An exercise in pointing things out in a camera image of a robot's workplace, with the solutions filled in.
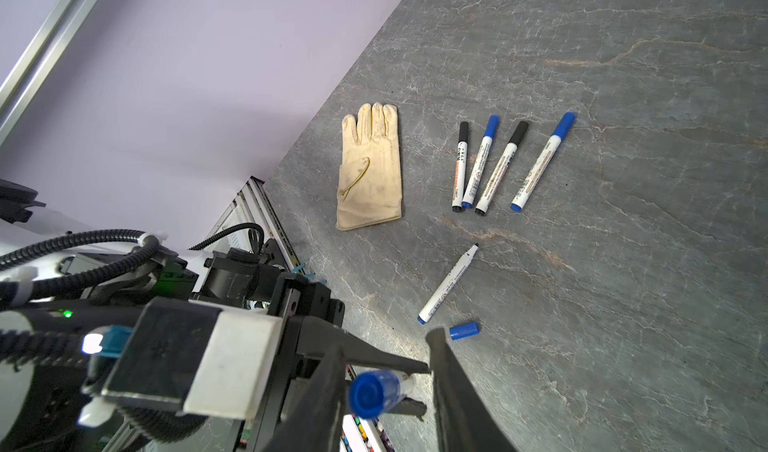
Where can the blue pen cap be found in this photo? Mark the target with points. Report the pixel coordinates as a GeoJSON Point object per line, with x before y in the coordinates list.
{"type": "Point", "coordinates": [365, 395]}
{"type": "Point", "coordinates": [564, 126]}
{"type": "Point", "coordinates": [464, 331]}
{"type": "Point", "coordinates": [492, 127]}

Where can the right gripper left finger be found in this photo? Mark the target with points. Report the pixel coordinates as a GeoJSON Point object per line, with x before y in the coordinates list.
{"type": "Point", "coordinates": [316, 423]}

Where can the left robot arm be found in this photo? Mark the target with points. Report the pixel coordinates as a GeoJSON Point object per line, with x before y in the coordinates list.
{"type": "Point", "coordinates": [61, 279]}

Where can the beige cloth glove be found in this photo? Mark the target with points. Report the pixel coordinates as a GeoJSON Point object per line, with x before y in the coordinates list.
{"type": "Point", "coordinates": [370, 179]}

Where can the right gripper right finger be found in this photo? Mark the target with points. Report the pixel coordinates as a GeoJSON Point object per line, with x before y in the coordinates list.
{"type": "Point", "coordinates": [463, 423]}

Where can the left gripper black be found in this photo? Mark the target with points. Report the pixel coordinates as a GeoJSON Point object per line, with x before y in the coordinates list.
{"type": "Point", "coordinates": [310, 317]}

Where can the white marker pen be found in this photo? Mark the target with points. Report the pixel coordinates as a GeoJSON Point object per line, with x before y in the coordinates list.
{"type": "Point", "coordinates": [495, 179]}
{"type": "Point", "coordinates": [448, 283]}
{"type": "Point", "coordinates": [460, 177]}
{"type": "Point", "coordinates": [476, 173]}
{"type": "Point", "coordinates": [405, 386]}
{"type": "Point", "coordinates": [535, 174]}

